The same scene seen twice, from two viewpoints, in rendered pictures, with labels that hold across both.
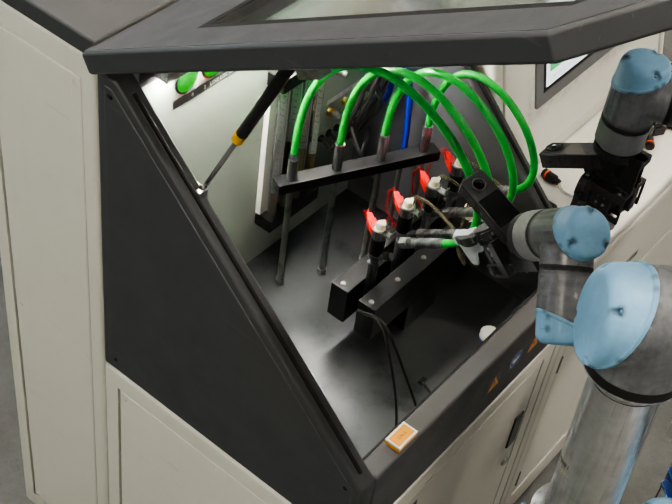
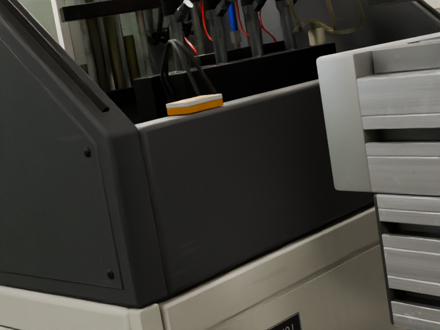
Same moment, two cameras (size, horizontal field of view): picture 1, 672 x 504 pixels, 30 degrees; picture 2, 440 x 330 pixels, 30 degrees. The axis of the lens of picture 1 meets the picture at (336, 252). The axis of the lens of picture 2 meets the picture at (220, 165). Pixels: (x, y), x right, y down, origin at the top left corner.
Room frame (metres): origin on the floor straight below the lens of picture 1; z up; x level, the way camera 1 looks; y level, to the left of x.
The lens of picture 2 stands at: (0.47, -0.34, 1.02)
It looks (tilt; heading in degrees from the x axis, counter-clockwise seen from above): 9 degrees down; 12
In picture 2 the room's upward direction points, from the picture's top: 9 degrees counter-clockwise
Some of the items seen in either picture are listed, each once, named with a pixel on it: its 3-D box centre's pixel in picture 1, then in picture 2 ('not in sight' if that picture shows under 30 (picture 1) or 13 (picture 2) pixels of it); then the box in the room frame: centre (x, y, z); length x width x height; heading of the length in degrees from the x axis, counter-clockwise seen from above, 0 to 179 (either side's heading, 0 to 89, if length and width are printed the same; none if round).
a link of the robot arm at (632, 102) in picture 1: (638, 91); not in sight; (1.51, -0.40, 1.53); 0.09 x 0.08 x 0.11; 83
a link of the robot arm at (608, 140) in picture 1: (622, 131); not in sight; (1.51, -0.40, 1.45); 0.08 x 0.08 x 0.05
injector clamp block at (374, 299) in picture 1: (403, 276); (248, 109); (1.68, -0.13, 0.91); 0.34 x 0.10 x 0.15; 147
